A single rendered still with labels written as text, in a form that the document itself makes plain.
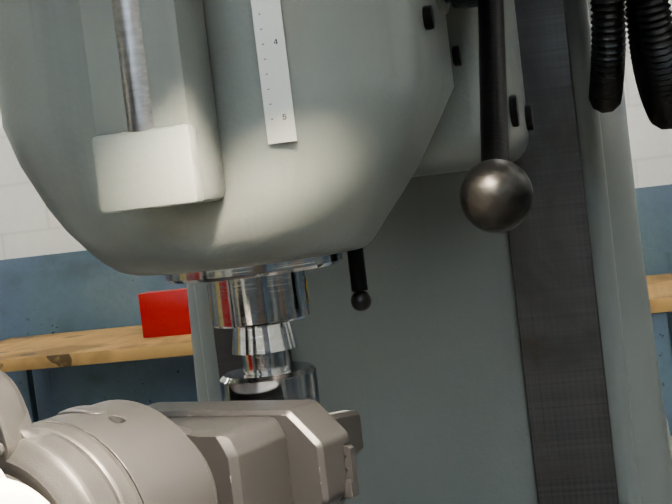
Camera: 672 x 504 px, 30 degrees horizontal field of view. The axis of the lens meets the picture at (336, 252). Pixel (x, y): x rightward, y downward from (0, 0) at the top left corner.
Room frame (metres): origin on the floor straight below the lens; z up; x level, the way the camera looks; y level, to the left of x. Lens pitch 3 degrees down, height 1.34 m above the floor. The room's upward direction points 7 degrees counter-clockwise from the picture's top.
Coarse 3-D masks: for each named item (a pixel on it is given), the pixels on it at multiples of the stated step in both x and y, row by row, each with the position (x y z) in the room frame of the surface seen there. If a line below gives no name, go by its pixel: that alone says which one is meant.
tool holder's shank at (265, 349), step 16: (240, 336) 0.59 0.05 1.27; (256, 336) 0.59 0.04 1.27; (272, 336) 0.59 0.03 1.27; (288, 336) 0.59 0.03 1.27; (240, 352) 0.59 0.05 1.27; (256, 352) 0.59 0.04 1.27; (272, 352) 0.59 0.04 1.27; (288, 352) 0.60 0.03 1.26; (256, 368) 0.59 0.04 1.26; (272, 368) 0.59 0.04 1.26
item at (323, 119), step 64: (0, 0) 0.54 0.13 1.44; (64, 0) 0.52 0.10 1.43; (256, 0) 0.50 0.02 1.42; (320, 0) 0.51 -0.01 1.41; (384, 0) 0.52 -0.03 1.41; (0, 64) 0.55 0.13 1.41; (64, 64) 0.52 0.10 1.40; (256, 64) 0.51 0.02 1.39; (320, 64) 0.50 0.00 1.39; (384, 64) 0.52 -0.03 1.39; (448, 64) 0.63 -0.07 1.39; (64, 128) 0.53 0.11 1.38; (256, 128) 0.51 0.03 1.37; (320, 128) 0.51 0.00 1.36; (384, 128) 0.52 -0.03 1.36; (64, 192) 0.53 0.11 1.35; (256, 192) 0.51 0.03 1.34; (320, 192) 0.52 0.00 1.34; (384, 192) 0.55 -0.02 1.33; (128, 256) 0.53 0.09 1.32; (192, 256) 0.52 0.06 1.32; (256, 256) 0.53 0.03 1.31
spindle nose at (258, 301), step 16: (304, 272) 0.60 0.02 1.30; (208, 288) 0.59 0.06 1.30; (224, 288) 0.58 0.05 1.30; (240, 288) 0.58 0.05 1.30; (256, 288) 0.58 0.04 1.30; (272, 288) 0.58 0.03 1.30; (288, 288) 0.58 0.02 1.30; (304, 288) 0.60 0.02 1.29; (224, 304) 0.58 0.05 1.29; (240, 304) 0.58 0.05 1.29; (256, 304) 0.58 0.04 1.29; (272, 304) 0.58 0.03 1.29; (288, 304) 0.58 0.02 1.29; (304, 304) 0.59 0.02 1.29; (224, 320) 0.58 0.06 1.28; (240, 320) 0.58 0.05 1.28; (256, 320) 0.58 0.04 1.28; (272, 320) 0.58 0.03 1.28; (288, 320) 0.58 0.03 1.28
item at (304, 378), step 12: (228, 372) 0.61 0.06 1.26; (240, 372) 0.60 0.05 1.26; (276, 372) 0.59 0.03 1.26; (288, 372) 0.59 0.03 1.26; (300, 372) 0.59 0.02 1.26; (312, 372) 0.59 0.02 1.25; (228, 384) 0.59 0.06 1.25; (240, 384) 0.58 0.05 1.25; (252, 384) 0.58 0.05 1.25; (264, 384) 0.58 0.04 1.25; (276, 384) 0.58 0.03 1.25; (288, 384) 0.58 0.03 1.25; (300, 384) 0.59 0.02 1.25; (312, 384) 0.59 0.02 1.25; (228, 396) 0.59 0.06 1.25; (240, 396) 0.58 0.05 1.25; (252, 396) 0.58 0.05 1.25; (264, 396) 0.58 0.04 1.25; (276, 396) 0.58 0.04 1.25
